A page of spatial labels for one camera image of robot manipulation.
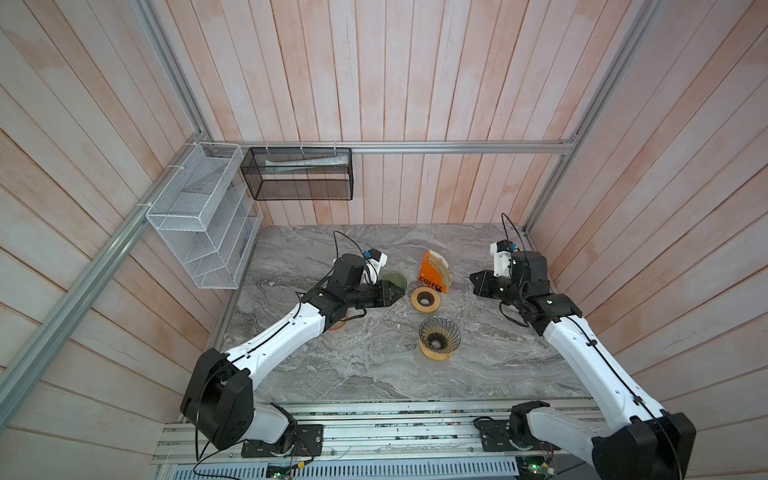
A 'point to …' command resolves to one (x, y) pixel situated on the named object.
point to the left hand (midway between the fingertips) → (402, 299)
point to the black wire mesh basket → (299, 173)
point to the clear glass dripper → (439, 334)
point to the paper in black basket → (306, 163)
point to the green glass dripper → (395, 278)
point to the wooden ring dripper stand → (433, 355)
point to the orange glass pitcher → (338, 324)
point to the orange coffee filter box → (430, 275)
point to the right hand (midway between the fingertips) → (470, 275)
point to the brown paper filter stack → (442, 267)
